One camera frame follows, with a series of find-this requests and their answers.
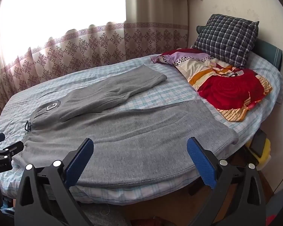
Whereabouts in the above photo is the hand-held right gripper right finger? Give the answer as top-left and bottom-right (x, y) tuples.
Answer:
(187, 137), (267, 226)

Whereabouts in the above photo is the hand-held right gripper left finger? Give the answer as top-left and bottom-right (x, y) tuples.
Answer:
(14, 138), (95, 226)

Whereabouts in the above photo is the black flat device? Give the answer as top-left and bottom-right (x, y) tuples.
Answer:
(249, 129), (267, 158)

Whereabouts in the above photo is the yellow object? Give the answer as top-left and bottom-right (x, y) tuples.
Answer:
(249, 138), (271, 170)

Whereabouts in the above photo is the red floral patchwork quilt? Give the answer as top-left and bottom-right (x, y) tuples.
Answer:
(151, 48), (273, 122)

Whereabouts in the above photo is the bed with plaid sheet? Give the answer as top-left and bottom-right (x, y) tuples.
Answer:
(0, 48), (283, 205)

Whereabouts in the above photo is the brown patterned curtain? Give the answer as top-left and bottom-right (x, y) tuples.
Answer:
(0, 0), (189, 132)

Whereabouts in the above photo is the dark plaid pillow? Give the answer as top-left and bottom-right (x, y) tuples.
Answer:
(193, 14), (260, 69)

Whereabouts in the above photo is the dark green pillow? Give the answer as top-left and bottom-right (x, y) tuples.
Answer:
(196, 25), (283, 71)

